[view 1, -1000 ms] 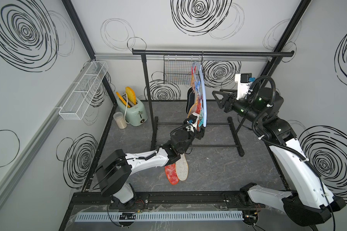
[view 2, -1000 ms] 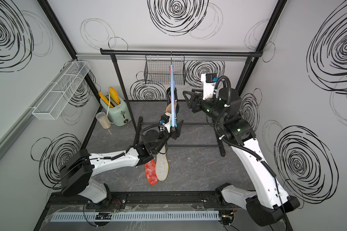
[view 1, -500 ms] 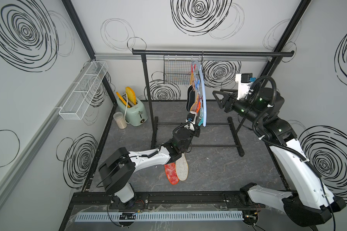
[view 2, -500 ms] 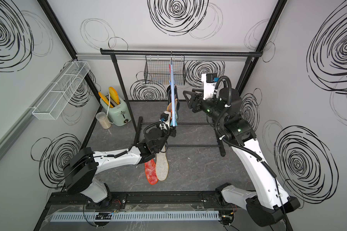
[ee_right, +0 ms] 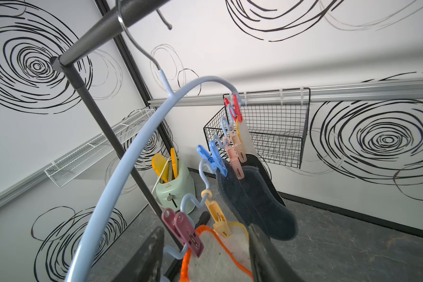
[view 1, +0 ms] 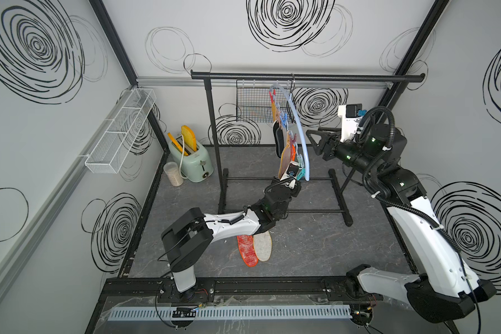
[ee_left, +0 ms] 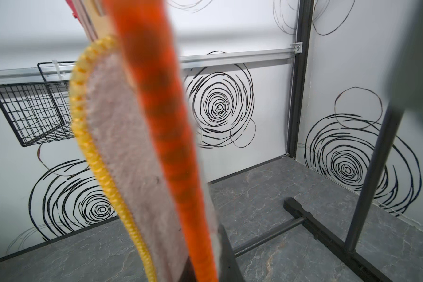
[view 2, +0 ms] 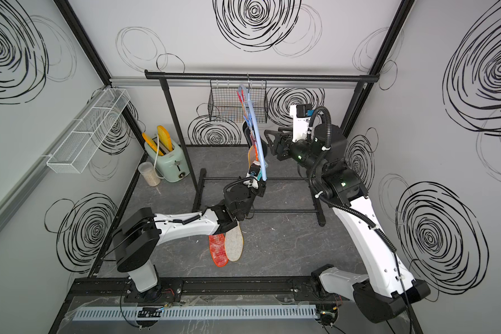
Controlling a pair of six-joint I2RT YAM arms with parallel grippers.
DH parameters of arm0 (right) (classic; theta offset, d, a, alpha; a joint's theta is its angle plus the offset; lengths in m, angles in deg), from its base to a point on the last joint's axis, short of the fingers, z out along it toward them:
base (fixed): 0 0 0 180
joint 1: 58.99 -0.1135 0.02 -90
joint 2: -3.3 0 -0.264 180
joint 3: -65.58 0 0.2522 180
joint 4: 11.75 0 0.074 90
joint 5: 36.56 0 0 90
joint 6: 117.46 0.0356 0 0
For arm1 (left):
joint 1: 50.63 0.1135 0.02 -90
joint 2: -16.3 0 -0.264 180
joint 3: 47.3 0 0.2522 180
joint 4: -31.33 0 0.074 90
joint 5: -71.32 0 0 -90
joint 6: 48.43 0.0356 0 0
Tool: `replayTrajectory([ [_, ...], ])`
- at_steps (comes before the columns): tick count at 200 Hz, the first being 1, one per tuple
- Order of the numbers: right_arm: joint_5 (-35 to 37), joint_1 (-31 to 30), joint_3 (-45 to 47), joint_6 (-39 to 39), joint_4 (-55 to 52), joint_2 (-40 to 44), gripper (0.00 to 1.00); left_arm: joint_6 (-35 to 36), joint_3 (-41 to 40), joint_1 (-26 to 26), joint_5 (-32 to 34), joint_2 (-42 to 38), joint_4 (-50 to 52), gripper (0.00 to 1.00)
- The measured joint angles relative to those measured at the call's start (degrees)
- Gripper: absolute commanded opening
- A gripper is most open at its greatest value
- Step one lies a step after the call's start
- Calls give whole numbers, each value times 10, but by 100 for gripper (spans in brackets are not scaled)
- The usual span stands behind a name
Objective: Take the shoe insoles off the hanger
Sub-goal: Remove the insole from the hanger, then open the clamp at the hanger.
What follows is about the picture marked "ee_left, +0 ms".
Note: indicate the white insole yellow trim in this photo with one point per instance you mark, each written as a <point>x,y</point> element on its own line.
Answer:
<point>113,136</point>

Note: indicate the red clothespin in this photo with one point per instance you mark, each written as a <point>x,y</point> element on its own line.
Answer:
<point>72,7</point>

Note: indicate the black wire wall basket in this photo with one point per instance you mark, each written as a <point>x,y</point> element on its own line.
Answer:
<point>35,102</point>

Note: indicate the black metal clothes rack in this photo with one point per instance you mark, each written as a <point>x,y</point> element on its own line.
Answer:
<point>251,203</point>

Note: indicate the black corner frame post right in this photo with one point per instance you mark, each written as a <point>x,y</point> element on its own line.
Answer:
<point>305,22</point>

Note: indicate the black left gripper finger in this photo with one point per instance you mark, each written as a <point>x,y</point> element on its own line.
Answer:
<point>229,269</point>

